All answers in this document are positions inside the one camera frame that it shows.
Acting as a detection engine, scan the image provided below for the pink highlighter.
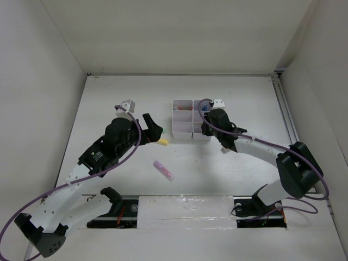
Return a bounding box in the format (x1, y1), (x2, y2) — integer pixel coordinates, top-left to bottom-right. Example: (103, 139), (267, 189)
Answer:
(153, 161), (174, 182)

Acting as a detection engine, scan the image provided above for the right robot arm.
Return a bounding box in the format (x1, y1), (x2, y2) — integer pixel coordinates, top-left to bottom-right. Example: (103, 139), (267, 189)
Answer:
(200, 109), (324, 214)

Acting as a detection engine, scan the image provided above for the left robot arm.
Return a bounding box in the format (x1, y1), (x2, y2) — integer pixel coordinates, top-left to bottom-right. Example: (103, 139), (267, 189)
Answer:
(14, 114), (163, 258)

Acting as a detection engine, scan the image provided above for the yellow highlighter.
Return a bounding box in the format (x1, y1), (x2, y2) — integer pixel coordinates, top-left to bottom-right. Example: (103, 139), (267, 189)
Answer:
(158, 139), (169, 146)

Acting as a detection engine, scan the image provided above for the white six-compartment organizer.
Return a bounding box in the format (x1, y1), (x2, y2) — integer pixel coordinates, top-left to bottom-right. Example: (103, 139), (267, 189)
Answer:
(172, 100), (211, 141)

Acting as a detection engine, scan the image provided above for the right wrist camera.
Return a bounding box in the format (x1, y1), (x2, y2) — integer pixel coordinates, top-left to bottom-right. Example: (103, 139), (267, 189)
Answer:
(212, 98), (225, 110)

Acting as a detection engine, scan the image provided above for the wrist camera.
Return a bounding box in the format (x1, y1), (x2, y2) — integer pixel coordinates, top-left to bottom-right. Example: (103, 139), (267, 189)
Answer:
(212, 98), (225, 110)
(115, 100), (135, 119)

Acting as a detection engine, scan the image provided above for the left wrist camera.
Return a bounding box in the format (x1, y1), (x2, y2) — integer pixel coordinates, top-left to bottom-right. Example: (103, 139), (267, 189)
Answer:
(115, 100), (135, 119)

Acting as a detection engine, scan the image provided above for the aluminium rail right side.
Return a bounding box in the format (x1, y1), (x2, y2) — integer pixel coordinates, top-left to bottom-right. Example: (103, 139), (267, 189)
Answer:
(271, 70), (299, 143)

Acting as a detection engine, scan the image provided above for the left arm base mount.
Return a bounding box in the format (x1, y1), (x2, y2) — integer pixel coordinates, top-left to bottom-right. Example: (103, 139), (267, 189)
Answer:
(86, 187), (139, 229)

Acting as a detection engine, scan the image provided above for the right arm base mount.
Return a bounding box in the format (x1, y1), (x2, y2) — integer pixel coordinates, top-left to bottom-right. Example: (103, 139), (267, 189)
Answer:
(231, 195), (287, 228)

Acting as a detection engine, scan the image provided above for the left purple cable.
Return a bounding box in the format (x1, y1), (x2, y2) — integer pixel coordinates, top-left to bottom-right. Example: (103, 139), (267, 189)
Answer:
(0, 104), (144, 261)

